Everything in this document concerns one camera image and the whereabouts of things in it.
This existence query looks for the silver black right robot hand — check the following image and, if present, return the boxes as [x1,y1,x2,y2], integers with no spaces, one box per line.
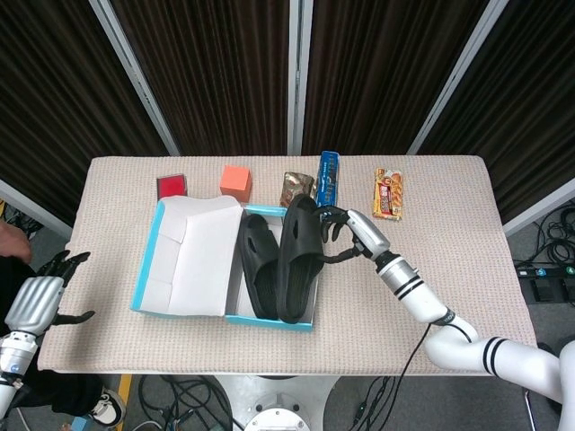
[314,206,391,265]

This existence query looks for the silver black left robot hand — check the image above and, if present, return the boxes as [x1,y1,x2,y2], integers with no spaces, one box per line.
[4,251,96,336]

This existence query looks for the black slipper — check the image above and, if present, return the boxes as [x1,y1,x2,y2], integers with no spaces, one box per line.
[276,193,325,324]
[236,213,283,321]

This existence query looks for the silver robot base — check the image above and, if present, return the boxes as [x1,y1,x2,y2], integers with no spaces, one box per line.
[210,374,342,431]

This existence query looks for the person's bare hand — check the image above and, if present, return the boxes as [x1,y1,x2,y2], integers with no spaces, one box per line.
[0,222,33,262]

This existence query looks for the beige fabric-covered table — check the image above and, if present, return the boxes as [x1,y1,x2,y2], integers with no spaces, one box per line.
[38,154,540,377]

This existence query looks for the light blue open shoe box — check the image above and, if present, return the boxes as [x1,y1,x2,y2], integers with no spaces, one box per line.
[129,196,323,333]

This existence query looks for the red flat box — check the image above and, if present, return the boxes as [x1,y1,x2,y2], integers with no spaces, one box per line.
[155,174,189,199]

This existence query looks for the yellow snack bar package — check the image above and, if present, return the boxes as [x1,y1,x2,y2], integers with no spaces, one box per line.
[372,167,405,221]

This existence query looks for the long blue carton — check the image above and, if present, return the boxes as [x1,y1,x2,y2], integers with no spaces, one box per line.
[315,150,341,209]

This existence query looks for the brown gold snack packet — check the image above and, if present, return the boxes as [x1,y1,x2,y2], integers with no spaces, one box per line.
[279,172,315,208]

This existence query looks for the black trouser leg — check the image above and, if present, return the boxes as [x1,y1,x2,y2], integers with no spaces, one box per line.
[33,370,107,417]

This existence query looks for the white black sneaker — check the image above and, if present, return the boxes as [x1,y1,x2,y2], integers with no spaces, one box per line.
[89,386,127,427]

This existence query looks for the orange cube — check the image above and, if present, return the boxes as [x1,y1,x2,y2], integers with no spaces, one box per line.
[219,164,252,204]

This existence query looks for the dark brown pleated curtain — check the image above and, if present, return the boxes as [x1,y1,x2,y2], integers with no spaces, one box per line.
[418,0,575,224]
[110,0,292,157]
[300,0,491,157]
[0,0,171,225]

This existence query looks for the black power strip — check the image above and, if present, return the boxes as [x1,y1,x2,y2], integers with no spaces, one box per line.
[516,264,575,279]

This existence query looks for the black foot pedal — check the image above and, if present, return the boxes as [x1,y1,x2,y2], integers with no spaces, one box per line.
[532,277,575,303]

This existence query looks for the grey metal frame post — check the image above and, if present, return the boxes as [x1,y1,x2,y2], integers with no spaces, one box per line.
[286,0,314,157]
[405,0,511,157]
[0,179,74,235]
[502,179,575,238]
[88,0,181,157]

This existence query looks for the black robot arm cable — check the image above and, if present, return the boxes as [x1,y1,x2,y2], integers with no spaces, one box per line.
[394,309,480,391]

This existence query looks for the black cable with inline switch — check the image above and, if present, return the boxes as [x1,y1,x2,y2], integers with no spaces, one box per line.
[352,375,396,431]

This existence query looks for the tangled black floor cables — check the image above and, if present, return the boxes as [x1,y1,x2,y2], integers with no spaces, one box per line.
[137,375,234,431]

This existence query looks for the black cable bundle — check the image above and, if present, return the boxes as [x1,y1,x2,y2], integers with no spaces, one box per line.
[525,208,575,266]

